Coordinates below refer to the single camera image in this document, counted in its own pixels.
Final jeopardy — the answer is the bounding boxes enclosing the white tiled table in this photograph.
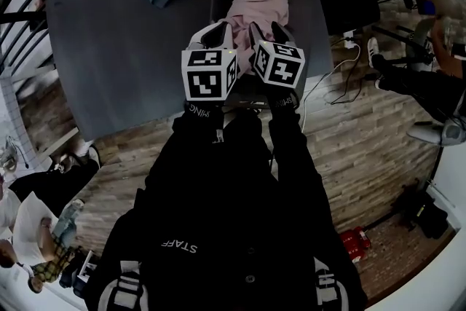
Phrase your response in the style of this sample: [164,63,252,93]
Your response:
[0,77,80,173]

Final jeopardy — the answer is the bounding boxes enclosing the person's left forearm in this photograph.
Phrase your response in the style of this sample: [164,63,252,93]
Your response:
[171,100,227,176]

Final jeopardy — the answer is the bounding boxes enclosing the pink clothes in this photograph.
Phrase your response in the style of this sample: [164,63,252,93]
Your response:
[223,0,291,78]

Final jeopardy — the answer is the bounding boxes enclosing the black cable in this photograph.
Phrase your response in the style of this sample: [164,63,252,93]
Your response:
[328,47,379,106]

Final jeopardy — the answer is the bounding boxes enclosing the black bag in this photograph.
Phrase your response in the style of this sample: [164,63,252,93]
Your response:
[391,183,449,240]

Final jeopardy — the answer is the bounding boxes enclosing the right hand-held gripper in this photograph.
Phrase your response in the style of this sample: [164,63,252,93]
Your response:
[249,21,306,89]

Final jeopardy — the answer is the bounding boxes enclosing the person's left shoulder strap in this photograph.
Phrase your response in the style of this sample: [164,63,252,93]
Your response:
[97,260,149,311]

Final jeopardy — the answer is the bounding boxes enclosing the dark red printed packet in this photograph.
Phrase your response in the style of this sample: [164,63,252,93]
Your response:
[339,225,373,264]

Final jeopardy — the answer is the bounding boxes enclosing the person's right shoulder strap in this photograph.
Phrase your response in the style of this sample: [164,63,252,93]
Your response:
[314,257,351,311]

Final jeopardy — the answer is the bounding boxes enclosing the person's shoulder strap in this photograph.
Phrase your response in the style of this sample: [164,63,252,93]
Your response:
[314,257,351,311]
[97,260,149,311]

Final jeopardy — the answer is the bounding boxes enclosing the grey plastic basket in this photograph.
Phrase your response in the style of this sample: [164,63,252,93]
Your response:
[209,0,311,111]

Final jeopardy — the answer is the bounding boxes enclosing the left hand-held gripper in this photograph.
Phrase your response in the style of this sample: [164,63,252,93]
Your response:
[181,21,238,102]

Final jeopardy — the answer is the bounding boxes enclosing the white cable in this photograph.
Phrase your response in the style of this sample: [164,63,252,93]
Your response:
[301,43,362,134]

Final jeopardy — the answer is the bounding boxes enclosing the white power strip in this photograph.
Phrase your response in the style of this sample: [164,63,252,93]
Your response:
[343,30,360,51]

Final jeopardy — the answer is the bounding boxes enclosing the person's black jacket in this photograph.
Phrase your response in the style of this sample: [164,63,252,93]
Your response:
[85,109,368,311]

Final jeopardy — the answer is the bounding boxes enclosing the person's right forearm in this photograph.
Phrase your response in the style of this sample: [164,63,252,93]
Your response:
[267,87,331,201]

